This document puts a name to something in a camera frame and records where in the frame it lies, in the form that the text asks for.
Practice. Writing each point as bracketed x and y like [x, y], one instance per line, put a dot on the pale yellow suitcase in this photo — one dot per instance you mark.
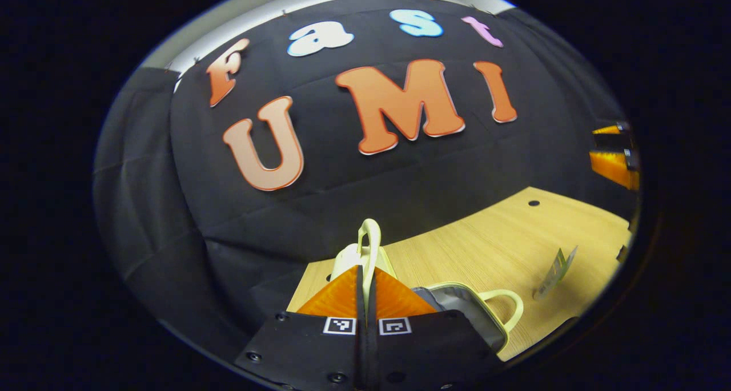
[371, 248]

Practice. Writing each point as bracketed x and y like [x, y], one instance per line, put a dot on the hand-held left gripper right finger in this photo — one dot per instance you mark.
[422, 351]

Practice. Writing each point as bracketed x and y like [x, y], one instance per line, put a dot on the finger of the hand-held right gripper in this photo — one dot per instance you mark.
[611, 140]
[614, 167]

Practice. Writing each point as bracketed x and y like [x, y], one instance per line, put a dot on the white green skincare tube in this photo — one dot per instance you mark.
[554, 274]

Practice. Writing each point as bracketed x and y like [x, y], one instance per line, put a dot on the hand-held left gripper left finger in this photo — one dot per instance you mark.
[308, 351]

